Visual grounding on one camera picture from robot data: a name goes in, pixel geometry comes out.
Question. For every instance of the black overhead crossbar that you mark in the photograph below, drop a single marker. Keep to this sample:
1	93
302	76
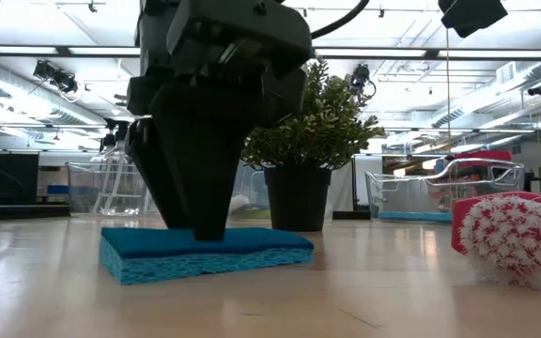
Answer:
63	50

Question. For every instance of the blue box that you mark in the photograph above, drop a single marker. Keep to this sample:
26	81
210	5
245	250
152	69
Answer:
58	189

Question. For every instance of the red dish brush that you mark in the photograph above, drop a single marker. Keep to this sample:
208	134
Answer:
510	239

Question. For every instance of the round ceiling disc fixture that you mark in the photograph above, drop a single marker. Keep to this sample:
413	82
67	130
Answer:
120	97

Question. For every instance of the clear rectangular plastic tub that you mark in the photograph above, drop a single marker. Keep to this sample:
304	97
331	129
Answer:
251	183

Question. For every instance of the black ceiling spotlight cluster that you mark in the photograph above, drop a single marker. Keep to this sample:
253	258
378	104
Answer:
59	80

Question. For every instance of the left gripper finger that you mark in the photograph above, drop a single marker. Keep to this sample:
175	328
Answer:
205	155
150	159

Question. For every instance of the silver ventilation duct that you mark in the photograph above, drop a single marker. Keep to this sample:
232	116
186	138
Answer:
17	98

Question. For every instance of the dark blue sponge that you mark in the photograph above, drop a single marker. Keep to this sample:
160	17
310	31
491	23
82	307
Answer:
251	244

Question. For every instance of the green potted plant black pot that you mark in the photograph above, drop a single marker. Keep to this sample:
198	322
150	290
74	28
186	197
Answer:
327	127

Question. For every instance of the black wall camera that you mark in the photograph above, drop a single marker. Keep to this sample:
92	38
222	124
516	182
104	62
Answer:
539	88

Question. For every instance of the clear plastic bin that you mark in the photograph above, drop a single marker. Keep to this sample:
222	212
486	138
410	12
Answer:
82	197
406	197

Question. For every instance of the white panel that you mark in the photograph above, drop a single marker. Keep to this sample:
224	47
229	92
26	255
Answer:
345	188

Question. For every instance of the red background object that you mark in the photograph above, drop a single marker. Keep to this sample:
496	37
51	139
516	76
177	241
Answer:
482	155

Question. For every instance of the black cabinets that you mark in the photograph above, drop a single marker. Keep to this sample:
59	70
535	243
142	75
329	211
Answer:
7	178

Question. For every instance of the black aluminium table frame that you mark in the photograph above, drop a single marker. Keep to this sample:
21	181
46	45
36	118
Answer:
26	212

